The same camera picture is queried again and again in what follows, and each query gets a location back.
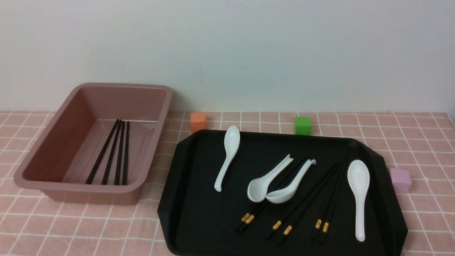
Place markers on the black chopstick gold band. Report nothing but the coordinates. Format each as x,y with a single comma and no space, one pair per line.
250,219
336,202
300,201
242,219
323,222
295,218

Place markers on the white ceramic spoon far left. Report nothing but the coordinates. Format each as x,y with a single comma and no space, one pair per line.
231,144

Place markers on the white ceramic spoon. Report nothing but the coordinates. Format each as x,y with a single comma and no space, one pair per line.
359,179
285,194
258,188
231,144

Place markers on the orange cube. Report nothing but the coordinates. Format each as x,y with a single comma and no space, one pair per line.
198,121

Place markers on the white ceramic spoon centre left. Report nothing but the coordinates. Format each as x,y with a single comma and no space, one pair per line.
258,188

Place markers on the black plastic tray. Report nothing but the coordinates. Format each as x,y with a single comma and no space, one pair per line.
197,220

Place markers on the green cube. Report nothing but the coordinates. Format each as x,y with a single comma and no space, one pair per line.
302,125

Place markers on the white ceramic spoon centre right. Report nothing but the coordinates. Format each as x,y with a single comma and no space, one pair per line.
285,194

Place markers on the black chopstick in bin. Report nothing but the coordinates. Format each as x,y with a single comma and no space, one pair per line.
111,154
126,155
120,154
92,174

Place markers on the pink plastic bin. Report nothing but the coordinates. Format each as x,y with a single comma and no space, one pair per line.
61,159

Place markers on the white ceramic spoon far right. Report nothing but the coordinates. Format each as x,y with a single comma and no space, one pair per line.
359,179

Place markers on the pink cube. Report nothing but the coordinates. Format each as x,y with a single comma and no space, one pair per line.
401,180

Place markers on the pink checkered tablecloth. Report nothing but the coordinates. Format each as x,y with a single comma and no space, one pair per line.
34,225

